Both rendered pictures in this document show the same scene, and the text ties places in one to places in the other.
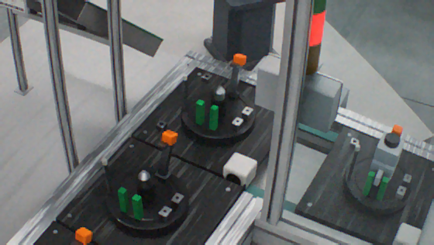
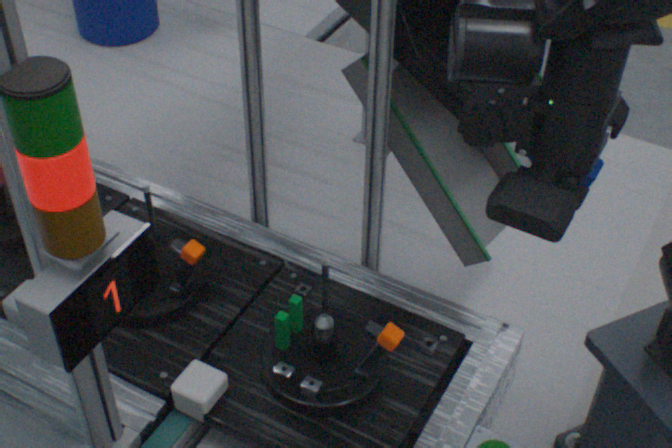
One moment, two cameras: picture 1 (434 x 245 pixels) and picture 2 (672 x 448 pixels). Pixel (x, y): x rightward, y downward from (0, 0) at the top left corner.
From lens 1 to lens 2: 1.09 m
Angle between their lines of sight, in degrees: 64
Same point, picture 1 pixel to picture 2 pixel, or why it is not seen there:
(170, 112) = (338, 303)
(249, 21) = (611, 402)
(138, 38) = (441, 206)
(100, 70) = (527, 257)
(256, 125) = (308, 419)
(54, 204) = (165, 198)
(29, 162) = (307, 200)
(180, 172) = (206, 319)
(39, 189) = not seen: hidden behind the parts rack
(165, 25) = not seen: outside the picture
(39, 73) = not seen: hidden behind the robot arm
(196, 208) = (131, 337)
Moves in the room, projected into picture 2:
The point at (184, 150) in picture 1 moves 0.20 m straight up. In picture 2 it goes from (253, 322) to (243, 190)
